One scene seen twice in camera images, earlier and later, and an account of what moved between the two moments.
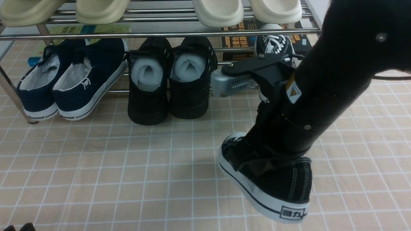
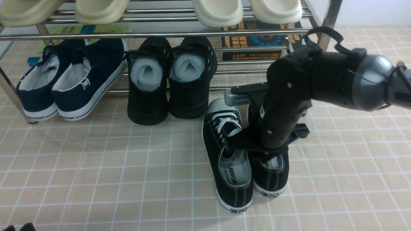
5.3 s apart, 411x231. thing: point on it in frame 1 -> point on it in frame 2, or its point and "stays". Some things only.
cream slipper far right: x=276 y=12 stays
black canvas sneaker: x=280 y=186 -> x=231 y=177
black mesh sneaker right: x=192 y=63 stays
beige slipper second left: x=100 y=12 stays
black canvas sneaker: x=268 y=44 -> x=270 y=171
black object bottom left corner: x=28 y=226 stays
